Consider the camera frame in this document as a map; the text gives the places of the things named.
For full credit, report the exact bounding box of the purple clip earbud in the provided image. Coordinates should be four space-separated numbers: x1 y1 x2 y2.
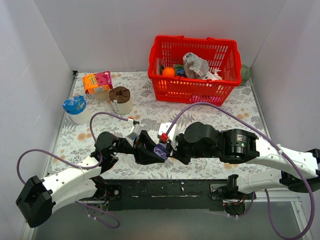
154 147 168 160

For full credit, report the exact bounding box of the lavender earbud charging case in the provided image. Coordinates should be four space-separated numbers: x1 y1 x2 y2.
153 143 169 160

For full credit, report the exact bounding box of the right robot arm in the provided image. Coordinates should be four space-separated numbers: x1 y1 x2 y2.
157 122 320 199

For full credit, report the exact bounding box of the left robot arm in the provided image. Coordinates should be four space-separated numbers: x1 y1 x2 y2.
16 130 168 228

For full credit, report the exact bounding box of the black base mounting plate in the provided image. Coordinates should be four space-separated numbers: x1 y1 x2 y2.
91 179 253 211

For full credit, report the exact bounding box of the brown topped paper roll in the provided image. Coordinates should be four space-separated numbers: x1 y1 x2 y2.
109 86 133 115

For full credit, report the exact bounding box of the beige cup under package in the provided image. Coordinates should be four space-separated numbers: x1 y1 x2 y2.
92 90 110 102

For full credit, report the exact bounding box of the floral patterned table mat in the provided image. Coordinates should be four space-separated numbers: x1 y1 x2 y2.
48 70 280 181

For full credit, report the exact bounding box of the orange fruit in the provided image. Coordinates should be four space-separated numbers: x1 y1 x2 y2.
162 67 176 77

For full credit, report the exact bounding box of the clear plastic packet in basket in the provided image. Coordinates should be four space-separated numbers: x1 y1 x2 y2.
156 58 166 75

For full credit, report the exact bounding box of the orange pink snack package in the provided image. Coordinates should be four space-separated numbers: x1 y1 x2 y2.
82 71 113 94

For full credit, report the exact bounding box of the blue lidded white cup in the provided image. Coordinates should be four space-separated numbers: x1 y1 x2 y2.
61 95 92 125

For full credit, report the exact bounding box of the blue green item in basket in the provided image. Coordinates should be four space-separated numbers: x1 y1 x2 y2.
174 64 186 77

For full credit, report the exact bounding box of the white pump bottle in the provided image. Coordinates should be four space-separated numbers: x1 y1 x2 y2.
200 69 223 81

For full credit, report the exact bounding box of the red plastic shopping basket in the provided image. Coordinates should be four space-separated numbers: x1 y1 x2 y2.
148 35 242 106

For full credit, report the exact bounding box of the crumpled grey paper bag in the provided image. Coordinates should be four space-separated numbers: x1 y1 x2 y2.
182 52 209 79

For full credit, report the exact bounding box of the green ball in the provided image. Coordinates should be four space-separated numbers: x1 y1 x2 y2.
240 64 251 86

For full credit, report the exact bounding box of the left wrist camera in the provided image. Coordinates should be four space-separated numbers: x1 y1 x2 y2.
125 117 143 146

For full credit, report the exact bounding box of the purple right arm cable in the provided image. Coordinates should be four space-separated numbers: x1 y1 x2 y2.
166 101 315 240

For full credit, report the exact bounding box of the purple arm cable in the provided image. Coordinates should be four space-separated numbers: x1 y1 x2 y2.
166 101 315 240
16 111 136 230

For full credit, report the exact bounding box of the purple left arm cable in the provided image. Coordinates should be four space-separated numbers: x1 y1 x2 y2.
16 111 136 230

